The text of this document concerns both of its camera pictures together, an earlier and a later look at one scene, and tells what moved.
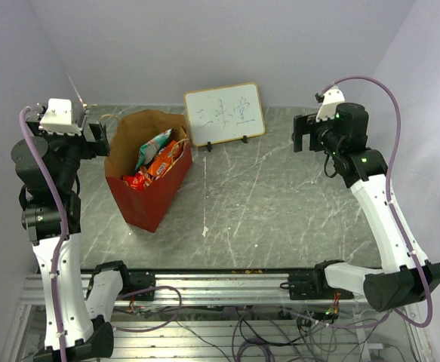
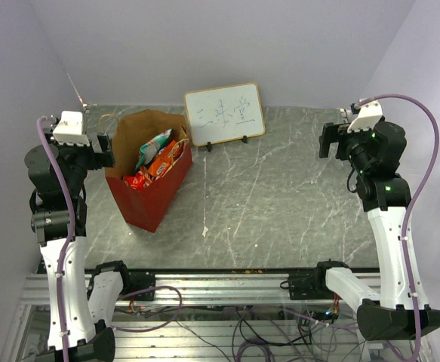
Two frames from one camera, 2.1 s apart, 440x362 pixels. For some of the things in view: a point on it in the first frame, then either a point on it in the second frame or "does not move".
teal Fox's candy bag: [149, 150] does not move
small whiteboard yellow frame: [225, 114] does not move
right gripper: [304, 124] -> [333, 133]
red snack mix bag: [136, 182] does not move
